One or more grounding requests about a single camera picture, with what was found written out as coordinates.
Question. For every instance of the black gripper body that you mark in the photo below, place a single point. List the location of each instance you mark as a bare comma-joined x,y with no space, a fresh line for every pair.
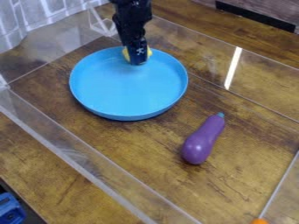
131,16

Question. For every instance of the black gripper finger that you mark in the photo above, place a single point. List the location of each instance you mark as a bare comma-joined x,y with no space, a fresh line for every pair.
136,52

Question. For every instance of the yellow lemon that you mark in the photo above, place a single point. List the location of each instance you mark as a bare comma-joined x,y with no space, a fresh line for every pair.
148,52

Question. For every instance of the blue round tray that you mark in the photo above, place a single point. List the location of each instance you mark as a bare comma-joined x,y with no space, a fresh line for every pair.
123,92

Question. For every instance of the white checked curtain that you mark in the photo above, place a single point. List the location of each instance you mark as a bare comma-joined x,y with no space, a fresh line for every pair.
26,15

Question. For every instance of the purple toy eggplant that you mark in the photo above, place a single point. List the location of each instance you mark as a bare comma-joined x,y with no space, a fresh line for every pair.
199,143

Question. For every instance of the blue plastic object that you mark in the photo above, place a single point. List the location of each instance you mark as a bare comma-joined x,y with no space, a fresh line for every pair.
12,213

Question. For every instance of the orange object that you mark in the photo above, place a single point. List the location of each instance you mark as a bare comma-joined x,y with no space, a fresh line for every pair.
259,221

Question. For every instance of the clear acrylic enclosure wall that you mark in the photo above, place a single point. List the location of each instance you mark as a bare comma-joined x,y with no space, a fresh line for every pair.
88,170

